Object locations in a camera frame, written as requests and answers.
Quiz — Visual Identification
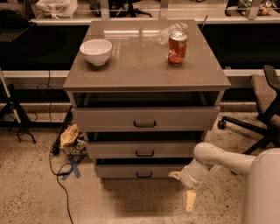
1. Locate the grey top drawer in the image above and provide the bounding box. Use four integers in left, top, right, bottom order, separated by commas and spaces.
72, 107, 220, 132

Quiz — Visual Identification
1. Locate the grey drawer cabinet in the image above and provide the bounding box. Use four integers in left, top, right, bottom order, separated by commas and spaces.
62, 19, 232, 184

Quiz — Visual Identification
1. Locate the black office chair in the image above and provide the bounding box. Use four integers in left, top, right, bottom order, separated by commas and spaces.
217, 65, 280, 155

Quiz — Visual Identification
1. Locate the clear plastic bottle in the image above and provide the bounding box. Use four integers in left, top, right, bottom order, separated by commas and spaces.
155, 23, 187, 46

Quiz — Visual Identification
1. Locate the blue tape cross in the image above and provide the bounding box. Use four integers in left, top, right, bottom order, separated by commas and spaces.
61, 155, 86, 180

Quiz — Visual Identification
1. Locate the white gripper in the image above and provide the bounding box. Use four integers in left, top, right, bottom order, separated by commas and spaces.
168, 159, 221, 213

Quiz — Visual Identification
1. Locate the grey middle drawer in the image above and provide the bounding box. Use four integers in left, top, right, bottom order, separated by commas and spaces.
86, 141, 196, 159

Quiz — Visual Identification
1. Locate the white plastic bag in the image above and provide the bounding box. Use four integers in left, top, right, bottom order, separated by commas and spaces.
36, 0, 78, 18

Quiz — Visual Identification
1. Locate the yellow snack bag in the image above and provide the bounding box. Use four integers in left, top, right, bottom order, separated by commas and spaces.
60, 123, 79, 146

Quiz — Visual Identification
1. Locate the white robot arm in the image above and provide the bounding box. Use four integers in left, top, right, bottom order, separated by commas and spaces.
169, 143, 280, 224

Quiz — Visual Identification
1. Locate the grey bottom drawer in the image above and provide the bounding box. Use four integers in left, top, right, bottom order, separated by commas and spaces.
94, 164, 184, 179

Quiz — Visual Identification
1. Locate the grey drawer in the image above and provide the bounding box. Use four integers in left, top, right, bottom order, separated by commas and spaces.
86, 141, 196, 159
72, 107, 220, 132
94, 164, 184, 179

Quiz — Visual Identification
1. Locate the black floor cable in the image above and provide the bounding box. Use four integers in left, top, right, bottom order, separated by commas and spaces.
48, 105, 75, 224

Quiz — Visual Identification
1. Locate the red soda can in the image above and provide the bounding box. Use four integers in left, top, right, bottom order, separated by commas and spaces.
168, 31, 187, 66

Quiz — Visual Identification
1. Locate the white bowl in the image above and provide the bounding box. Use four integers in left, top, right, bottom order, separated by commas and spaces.
80, 39, 113, 66

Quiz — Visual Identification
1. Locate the black tripod stand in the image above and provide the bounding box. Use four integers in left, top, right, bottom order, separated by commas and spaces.
0, 68, 36, 143

